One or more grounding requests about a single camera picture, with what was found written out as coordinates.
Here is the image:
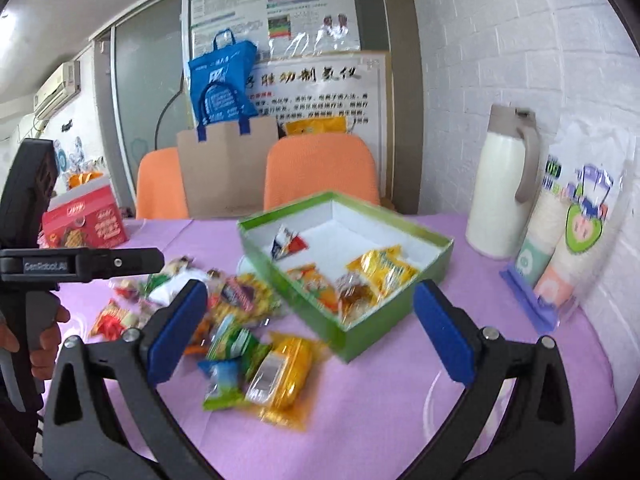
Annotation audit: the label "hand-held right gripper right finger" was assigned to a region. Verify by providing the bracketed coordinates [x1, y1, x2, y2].
[410, 280, 576, 480]

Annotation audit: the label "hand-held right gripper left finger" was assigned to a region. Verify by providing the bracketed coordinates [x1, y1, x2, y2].
[42, 279, 226, 480]

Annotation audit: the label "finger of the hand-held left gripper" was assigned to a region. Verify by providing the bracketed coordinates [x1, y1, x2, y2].
[75, 247, 166, 284]

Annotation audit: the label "small orange snack packet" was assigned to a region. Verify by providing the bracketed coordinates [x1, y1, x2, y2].
[184, 317, 216, 356]

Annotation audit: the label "clear packet red sweets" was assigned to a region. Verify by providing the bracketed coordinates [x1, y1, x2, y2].
[111, 277, 146, 303]

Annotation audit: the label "red yellow snack packet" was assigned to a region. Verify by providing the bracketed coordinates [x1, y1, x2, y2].
[89, 300, 143, 341]

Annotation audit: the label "blue green snack packet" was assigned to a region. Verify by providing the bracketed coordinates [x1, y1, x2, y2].
[197, 357, 251, 411]

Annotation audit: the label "golden packet dark label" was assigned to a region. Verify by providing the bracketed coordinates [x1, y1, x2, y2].
[212, 274, 283, 328]

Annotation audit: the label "large yellow packet white label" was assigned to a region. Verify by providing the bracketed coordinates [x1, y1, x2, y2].
[245, 332, 326, 431]

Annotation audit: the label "green cardboard box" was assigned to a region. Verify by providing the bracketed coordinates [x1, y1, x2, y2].
[236, 190, 455, 363]

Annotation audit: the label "person's left hand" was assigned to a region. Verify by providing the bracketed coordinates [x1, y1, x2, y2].
[0, 305, 71, 378]

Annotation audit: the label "red cardboard box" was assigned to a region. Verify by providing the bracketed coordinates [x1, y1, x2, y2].
[41, 184, 130, 250]

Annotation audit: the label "orange plastic bag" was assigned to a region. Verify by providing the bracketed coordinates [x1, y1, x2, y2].
[67, 170, 107, 191]

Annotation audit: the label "orange chair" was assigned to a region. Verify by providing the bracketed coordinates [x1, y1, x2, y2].
[136, 147, 191, 220]
[263, 134, 382, 211]

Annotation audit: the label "blue plastic stand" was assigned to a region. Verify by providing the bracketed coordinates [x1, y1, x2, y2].
[499, 259, 561, 335]

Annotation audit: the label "white air conditioner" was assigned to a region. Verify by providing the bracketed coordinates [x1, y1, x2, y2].
[34, 60, 82, 120]

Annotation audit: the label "purple tablecloth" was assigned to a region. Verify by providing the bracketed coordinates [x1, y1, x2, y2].
[37, 212, 618, 480]

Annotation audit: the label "clear packet brown pastry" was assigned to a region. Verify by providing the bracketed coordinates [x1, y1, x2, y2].
[334, 272, 381, 323]

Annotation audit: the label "red white blue snack packet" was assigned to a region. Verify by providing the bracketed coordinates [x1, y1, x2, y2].
[270, 224, 309, 259]

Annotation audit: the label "frosted glass door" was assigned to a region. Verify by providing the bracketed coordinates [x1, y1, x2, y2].
[112, 0, 193, 211]

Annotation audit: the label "white thermos jug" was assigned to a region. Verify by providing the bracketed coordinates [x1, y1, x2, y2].
[465, 104, 542, 260]

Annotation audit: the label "pack of paper cups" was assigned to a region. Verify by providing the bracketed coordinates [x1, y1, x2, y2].
[515, 115, 636, 321]

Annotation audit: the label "blue tote bag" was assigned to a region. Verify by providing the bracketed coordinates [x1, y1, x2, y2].
[187, 30, 260, 126]

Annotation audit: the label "flat yellow packet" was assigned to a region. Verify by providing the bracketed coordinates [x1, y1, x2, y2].
[284, 116, 348, 137]

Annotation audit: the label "framed text board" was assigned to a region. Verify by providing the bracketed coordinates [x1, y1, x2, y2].
[247, 51, 392, 196]

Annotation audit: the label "cartoon wall sticker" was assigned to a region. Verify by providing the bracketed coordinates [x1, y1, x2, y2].
[52, 132, 103, 181]

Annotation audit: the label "brown paper bag blue handles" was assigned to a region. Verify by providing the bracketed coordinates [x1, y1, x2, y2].
[176, 82, 280, 218]

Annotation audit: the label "wall poster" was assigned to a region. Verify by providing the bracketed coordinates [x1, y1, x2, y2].
[189, 0, 362, 58]

